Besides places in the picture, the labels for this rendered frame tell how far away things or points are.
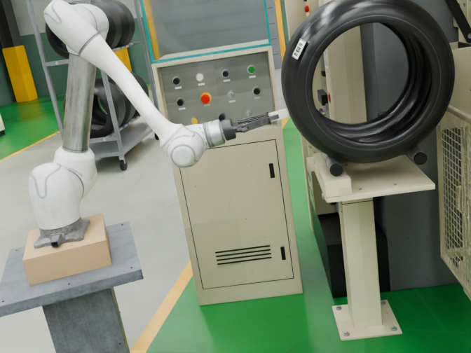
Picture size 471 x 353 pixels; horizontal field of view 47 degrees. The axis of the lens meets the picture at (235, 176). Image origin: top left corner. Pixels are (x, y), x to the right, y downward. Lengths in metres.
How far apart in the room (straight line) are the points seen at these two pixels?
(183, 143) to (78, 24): 0.54
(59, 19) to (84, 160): 0.56
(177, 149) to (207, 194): 0.97
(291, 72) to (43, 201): 0.97
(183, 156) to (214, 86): 0.90
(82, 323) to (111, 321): 0.11
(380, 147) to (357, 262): 0.72
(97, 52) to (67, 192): 0.51
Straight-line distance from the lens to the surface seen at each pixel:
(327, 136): 1.81
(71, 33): 1.90
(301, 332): 2.60
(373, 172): 2.08
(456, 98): 2.21
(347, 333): 2.54
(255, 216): 2.66
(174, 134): 1.73
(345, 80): 2.16
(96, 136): 5.66
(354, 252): 2.39
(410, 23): 1.80
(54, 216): 2.04
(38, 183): 2.03
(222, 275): 2.81
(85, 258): 2.02
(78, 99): 2.12
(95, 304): 2.13
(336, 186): 1.86
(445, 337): 2.56
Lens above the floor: 1.50
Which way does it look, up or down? 18 degrees down
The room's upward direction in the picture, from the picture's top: 9 degrees counter-clockwise
